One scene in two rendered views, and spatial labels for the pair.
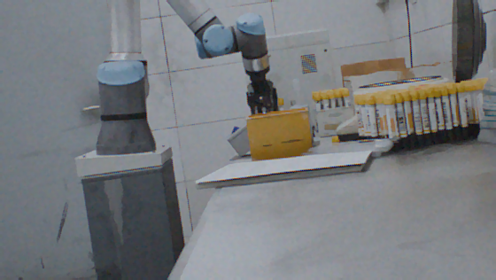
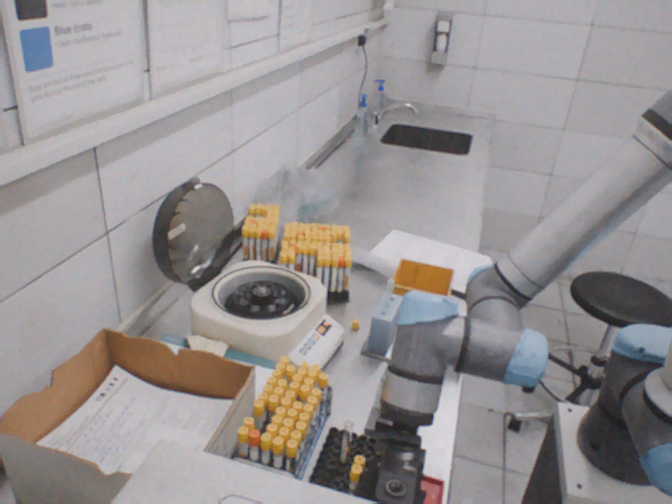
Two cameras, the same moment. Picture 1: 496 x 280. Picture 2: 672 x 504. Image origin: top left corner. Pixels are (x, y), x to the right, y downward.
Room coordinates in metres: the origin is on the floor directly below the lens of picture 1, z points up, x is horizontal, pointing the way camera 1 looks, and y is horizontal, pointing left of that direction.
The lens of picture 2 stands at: (2.85, 0.07, 1.61)
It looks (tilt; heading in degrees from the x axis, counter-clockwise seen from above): 28 degrees down; 194
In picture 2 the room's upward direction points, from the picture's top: 5 degrees clockwise
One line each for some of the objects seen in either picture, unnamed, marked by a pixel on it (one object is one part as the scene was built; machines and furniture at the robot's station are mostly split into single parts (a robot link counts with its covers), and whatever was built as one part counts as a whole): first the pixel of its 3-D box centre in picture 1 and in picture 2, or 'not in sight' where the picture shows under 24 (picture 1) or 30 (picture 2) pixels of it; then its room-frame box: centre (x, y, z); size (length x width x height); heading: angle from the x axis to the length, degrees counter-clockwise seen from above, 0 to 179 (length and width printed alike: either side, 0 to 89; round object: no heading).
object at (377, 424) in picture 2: not in sight; (393, 422); (2.14, 0.02, 0.89); 0.09 x 0.05 x 0.04; 88
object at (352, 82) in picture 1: (398, 94); (140, 429); (2.34, -0.34, 0.95); 0.29 x 0.25 x 0.15; 90
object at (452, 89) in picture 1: (454, 110); not in sight; (1.64, -0.35, 0.93); 0.02 x 0.02 x 0.11
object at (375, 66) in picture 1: (375, 84); not in sight; (3.03, -0.36, 0.97); 0.31 x 0.23 x 0.18; 173
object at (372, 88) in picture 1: (396, 107); (268, 317); (1.98, -0.28, 0.94); 0.30 x 0.24 x 0.12; 81
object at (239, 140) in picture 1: (254, 137); not in sight; (1.90, 0.07, 0.92); 0.13 x 0.07 x 0.08; 90
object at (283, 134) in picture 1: (280, 135); (420, 294); (1.75, 0.01, 0.93); 0.13 x 0.13 x 0.10; 89
